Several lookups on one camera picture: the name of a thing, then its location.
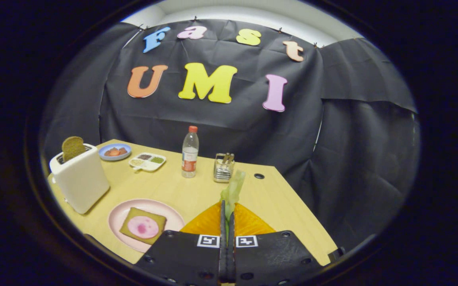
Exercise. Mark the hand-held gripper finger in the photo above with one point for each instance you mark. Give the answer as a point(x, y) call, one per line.
point(223, 258)
point(231, 258)

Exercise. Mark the green lettuce leaf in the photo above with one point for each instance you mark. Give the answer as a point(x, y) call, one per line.
point(233, 190)

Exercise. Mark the plain brown bread slice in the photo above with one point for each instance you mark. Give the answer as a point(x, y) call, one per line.
point(73, 147)

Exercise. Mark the pink ham slice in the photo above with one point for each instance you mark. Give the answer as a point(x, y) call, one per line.
point(143, 227)

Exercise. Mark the brown bread slice with ham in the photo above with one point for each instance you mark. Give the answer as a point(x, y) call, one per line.
point(127, 227)

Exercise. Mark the clear plastic water bottle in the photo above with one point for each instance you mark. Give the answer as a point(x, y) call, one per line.
point(189, 151)

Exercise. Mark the pink round plate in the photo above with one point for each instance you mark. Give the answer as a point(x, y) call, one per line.
point(117, 214)

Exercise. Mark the white divided dish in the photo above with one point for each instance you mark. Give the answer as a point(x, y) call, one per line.
point(149, 167)

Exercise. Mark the pile of green beans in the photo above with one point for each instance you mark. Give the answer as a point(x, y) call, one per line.
point(157, 160)

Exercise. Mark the pile of dark beans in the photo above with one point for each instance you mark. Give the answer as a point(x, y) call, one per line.
point(144, 157)

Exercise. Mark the pile of pale beans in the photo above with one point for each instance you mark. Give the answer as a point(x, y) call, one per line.
point(136, 162)

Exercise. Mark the small blue plate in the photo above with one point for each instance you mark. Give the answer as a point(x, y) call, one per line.
point(113, 158)

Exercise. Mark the white toaster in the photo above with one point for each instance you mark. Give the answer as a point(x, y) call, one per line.
point(80, 178)

